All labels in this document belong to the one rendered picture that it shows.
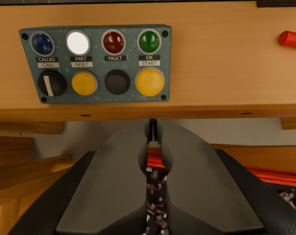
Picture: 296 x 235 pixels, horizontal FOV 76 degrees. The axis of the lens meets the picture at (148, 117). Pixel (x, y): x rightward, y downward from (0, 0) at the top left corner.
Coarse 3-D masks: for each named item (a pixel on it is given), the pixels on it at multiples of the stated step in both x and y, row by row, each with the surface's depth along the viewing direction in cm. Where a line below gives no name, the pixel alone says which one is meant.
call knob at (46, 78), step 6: (48, 72) 19; (42, 78) 19; (48, 78) 19; (54, 78) 19; (60, 78) 20; (42, 84) 19; (48, 84) 19; (54, 84) 19; (60, 84) 20; (42, 90) 20; (48, 90) 20; (54, 90) 20; (60, 90) 20; (54, 96) 20
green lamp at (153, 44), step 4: (144, 32) 18; (148, 32) 18; (152, 32) 18; (140, 36) 18; (144, 36) 18; (148, 36) 18; (152, 36) 18; (156, 36) 18; (140, 40) 18; (144, 40) 18; (148, 40) 18; (152, 40) 18; (156, 40) 18; (140, 44) 18; (144, 44) 18; (148, 44) 18; (152, 44) 18; (156, 44) 18; (144, 48) 19; (148, 48) 19; (152, 48) 19; (156, 48) 19; (148, 52) 19
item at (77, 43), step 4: (76, 32) 18; (72, 36) 18; (76, 36) 18; (80, 36) 18; (84, 36) 18; (68, 40) 18; (72, 40) 18; (76, 40) 18; (80, 40) 18; (84, 40) 18; (68, 44) 18; (72, 44) 18; (76, 44) 18; (80, 44) 18; (84, 44) 18; (72, 48) 19; (76, 48) 19; (80, 48) 19; (84, 48) 19; (76, 52) 19; (80, 52) 19; (84, 52) 19
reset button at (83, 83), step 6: (84, 72) 20; (78, 78) 19; (84, 78) 19; (90, 78) 20; (72, 84) 20; (78, 84) 19; (84, 84) 19; (90, 84) 20; (78, 90) 20; (84, 90) 20; (90, 90) 20
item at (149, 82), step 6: (144, 72) 19; (150, 72) 19; (156, 72) 19; (138, 78) 19; (144, 78) 19; (150, 78) 19; (156, 78) 19; (162, 78) 20; (138, 84) 20; (144, 84) 19; (150, 84) 19; (156, 84) 19; (162, 84) 20; (144, 90) 20; (150, 90) 20; (156, 90) 20; (150, 96) 20
